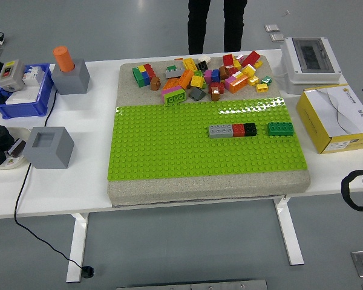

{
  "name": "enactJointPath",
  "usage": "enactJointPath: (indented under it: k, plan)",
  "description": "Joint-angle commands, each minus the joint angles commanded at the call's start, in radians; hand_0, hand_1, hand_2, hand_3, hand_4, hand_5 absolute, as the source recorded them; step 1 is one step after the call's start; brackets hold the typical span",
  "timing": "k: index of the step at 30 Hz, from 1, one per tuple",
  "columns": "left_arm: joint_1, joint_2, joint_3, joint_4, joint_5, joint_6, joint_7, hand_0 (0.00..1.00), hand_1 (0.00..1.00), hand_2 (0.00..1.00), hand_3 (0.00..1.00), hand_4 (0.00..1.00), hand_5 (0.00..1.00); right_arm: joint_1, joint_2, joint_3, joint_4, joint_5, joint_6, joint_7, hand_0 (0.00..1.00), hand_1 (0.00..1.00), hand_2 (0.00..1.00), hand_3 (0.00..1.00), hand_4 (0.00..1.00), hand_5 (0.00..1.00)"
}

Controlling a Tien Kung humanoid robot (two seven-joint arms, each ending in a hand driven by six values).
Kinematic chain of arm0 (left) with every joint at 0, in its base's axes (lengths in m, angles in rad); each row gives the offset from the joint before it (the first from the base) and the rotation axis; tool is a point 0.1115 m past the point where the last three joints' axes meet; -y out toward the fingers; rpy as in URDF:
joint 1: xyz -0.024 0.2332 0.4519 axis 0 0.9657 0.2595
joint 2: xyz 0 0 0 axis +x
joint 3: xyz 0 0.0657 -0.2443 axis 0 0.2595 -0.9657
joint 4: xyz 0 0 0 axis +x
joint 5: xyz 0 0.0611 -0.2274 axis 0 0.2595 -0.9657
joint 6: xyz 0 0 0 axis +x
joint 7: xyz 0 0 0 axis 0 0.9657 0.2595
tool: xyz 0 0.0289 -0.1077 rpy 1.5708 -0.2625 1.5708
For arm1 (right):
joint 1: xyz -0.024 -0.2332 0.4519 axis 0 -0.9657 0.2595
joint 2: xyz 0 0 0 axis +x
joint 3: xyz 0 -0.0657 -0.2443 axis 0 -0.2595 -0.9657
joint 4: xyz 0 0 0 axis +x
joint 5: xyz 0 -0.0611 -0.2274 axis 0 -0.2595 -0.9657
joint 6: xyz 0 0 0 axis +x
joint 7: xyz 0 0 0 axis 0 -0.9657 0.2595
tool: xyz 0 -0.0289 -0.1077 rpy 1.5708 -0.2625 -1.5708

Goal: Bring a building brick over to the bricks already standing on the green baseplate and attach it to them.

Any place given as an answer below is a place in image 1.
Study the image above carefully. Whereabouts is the dark green building brick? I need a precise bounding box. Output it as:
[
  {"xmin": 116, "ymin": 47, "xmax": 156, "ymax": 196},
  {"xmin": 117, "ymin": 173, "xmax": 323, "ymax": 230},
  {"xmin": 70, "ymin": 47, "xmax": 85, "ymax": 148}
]
[{"xmin": 267, "ymin": 121, "xmax": 294, "ymax": 137}]

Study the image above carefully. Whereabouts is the black building brick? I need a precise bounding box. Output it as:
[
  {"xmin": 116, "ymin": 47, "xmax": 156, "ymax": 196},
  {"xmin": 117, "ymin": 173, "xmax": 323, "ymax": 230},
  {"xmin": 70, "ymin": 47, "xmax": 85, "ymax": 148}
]
[{"xmin": 243, "ymin": 122, "xmax": 258, "ymax": 137}]

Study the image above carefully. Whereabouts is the red long building brick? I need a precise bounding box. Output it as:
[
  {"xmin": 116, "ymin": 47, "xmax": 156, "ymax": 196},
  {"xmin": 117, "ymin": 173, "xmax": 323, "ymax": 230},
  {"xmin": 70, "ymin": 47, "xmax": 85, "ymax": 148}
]
[{"xmin": 241, "ymin": 50, "xmax": 261, "ymax": 67}]

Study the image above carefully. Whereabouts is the large orange brick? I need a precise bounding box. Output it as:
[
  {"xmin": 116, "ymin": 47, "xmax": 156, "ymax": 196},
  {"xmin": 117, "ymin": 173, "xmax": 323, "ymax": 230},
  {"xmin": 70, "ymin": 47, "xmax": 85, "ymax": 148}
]
[{"xmin": 229, "ymin": 74, "xmax": 249, "ymax": 94}]

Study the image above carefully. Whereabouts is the grey long building brick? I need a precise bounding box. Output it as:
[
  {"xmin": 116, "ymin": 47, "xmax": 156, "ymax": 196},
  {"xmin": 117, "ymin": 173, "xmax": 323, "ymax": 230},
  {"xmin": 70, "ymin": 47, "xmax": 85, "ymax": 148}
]
[{"xmin": 208, "ymin": 123, "xmax": 234, "ymax": 139}]

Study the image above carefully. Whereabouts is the grey sloped brick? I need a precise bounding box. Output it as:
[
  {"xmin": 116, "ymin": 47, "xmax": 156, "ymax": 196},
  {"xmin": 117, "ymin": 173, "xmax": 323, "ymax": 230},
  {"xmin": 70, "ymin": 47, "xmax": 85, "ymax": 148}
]
[{"xmin": 189, "ymin": 87, "xmax": 206, "ymax": 102}]

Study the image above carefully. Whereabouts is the orange long building brick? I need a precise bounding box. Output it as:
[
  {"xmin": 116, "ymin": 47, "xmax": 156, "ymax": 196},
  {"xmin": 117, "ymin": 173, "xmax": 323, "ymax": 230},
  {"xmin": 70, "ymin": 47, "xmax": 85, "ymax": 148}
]
[{"xmin": 177, "ymin": 69, "xmax": 196, "ymax": 90}]

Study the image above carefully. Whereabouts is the lime building brick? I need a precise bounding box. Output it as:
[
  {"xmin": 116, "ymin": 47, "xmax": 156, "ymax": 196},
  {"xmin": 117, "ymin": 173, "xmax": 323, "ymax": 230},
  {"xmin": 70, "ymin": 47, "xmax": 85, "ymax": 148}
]
[{"xmin": 165, "ymin": 89, "xmax": 188, "ymax": 107}]

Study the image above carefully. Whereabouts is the green studded baseplate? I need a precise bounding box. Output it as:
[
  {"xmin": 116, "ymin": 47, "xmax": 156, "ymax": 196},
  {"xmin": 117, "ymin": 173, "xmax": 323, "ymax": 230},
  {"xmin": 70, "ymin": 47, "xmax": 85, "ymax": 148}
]
[{"xmin": 108, "ymin": 96, "xmax": 310, "ymax": 182}]

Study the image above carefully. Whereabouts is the red stacked brick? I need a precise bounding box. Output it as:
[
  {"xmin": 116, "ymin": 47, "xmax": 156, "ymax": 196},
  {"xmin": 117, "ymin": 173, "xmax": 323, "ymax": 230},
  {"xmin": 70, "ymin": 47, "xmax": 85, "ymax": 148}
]
[{"xmin": 143, "ymin": 63, "xmax": 157, "ymax": 81}]

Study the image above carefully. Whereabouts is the green stacked brick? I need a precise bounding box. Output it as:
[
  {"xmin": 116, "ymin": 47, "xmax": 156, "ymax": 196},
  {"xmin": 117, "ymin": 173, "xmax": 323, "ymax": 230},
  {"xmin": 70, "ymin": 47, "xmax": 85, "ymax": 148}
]
[{"xmin": 132, "ymin": 66, "xmax": 145, "ymax": 88}]

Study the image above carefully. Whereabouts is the yellow white cardboard box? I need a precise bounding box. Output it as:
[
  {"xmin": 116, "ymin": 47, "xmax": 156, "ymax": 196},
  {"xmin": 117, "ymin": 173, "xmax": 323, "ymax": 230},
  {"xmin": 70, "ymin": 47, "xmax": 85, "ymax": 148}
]
[{"xmin": 296, "ymin": 85, "xmax": 363, "ymax": 155}]

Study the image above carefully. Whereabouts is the white electrical distribution box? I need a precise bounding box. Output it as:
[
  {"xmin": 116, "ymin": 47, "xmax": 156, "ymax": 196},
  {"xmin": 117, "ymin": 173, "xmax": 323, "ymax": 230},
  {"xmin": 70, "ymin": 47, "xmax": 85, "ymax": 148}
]
[{"xmin": 280, "ymin": 36, "xmax": 342, "ymax": 94}]

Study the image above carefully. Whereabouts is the white table leg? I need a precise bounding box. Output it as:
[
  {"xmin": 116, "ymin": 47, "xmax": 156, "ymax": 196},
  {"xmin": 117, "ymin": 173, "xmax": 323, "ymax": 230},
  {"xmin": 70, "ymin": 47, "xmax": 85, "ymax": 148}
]
[
  {"xmin": 273, "ymin": 196, "xmax": 305, "ymax": 266},
  {"xmin": 65, "ymin": 213, "xmax": 90, "ymax": 284}
]

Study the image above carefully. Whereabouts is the grey-brown foam mat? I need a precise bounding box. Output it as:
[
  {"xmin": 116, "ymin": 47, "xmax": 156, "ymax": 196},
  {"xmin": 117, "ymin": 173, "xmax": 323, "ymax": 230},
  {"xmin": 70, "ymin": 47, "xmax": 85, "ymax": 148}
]
[{"xmin": 107, "ymin": 54, "xmax": 312, "ymax": 208}]

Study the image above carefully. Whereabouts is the grey cube with round hole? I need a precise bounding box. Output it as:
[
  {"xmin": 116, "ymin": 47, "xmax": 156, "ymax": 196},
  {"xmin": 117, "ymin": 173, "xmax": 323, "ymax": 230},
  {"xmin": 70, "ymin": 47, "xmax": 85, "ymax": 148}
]
[{"xmin": 50, "ymin": 57, "xmax": 91, "ymax": 95}]

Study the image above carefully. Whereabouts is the orange cylinder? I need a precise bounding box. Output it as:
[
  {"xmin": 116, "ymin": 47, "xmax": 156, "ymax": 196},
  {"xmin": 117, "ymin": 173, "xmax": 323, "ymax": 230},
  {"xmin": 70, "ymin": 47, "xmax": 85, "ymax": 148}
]
[{"xmin": 52, "ymin": 45, "xmax": 76, "ymax": 73}]

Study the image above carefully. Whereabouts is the grey cube with square recess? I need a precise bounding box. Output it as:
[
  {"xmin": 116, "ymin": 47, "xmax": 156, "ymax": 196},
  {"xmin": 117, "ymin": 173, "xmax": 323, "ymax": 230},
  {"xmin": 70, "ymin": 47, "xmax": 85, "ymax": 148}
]
[{"xmin": 23, "ymin": 126, "xmax": 76, "ymax": 170}]

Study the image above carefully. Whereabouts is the white circuit breaker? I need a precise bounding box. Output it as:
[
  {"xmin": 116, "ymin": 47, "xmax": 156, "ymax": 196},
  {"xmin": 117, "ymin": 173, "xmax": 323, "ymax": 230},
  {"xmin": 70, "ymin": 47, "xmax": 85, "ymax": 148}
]
[{"xmin": 22, "ymin": 65, "xmax": 46, "ymax": 87}]

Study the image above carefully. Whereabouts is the white flat box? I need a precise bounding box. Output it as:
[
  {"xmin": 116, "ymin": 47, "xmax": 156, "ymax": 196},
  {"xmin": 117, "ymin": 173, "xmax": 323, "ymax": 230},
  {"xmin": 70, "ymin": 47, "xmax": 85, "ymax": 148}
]
[{"xmin": 5, "ymin": 87, "xmax": 40, "ymax": 106}]

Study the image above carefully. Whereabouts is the blue plastic bin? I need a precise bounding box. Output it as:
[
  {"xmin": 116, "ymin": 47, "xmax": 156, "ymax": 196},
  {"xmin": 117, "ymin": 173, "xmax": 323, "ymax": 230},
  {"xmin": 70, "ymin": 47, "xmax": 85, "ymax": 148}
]
[{"xmin": 0, "ymin": 62, "xmax": 55, "ymax": 120}]

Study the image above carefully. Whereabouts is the white plate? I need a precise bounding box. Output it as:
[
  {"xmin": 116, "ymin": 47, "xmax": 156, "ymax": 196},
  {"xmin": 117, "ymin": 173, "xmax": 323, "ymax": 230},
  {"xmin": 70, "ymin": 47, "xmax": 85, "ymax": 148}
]
[{"xmin": 0, "ymin": 126, "xmax": 33, "ymax": 170}]

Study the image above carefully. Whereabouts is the brown white small block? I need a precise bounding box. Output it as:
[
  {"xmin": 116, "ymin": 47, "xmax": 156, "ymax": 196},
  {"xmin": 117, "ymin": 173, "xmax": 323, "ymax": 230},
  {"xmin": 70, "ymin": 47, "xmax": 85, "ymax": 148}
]
[{"xmin": 7, "ymin": 138, "xmax": 27, "ymax": 158}]

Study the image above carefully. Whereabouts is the black power cord with plug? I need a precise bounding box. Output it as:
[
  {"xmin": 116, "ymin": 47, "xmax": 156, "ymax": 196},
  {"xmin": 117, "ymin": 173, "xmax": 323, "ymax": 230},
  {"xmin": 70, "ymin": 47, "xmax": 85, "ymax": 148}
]
[{"xmin": 13, "ymin": 89, "xmax": 96, "ymax": 279}]

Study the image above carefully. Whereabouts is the grey switch box red button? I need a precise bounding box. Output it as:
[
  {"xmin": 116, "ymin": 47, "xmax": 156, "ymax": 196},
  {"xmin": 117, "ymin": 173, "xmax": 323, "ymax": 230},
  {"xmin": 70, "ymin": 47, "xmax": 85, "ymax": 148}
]
[{"xmin": 0, "ymin": 59, "xmax": 25, "ymax": 92}]

